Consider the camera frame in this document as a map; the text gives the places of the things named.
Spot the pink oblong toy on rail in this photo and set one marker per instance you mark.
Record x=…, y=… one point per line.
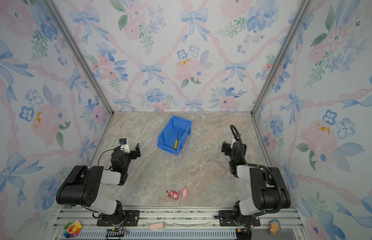
x=157, y=226

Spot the aluminium corner post right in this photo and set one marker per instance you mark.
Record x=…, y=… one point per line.
x=293, y=31

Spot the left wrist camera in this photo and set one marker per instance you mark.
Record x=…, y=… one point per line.
x=124, y=146

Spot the yellow handled screwdriver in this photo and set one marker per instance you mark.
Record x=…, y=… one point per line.
x=176, y=141

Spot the pink bear toy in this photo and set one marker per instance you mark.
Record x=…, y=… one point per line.
x=173, y=194

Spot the pink eraser block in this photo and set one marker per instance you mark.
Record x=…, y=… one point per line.
x=184, y=193

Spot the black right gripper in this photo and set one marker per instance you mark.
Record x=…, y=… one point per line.
x=226, y=148

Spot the aluminium corner post left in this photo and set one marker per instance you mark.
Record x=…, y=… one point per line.
x=74, y=48

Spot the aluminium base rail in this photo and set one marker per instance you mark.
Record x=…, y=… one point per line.
x=180, y=223

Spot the aluminium corner post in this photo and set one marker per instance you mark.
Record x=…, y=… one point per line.
x=293, y=31
x=74, y=48

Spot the colourful round toy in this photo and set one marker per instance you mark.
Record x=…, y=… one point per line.
x=72, y=229

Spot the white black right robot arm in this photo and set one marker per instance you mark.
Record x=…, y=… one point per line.
x=269, y=193

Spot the small figurine toy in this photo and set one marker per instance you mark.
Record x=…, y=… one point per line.
x=275, y=226

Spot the blue plastic storage bin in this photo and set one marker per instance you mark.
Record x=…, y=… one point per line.
x=167, y=136

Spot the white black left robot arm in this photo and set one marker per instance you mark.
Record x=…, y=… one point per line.
x=81, y=188

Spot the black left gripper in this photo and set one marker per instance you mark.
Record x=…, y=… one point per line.
x=132, y=153

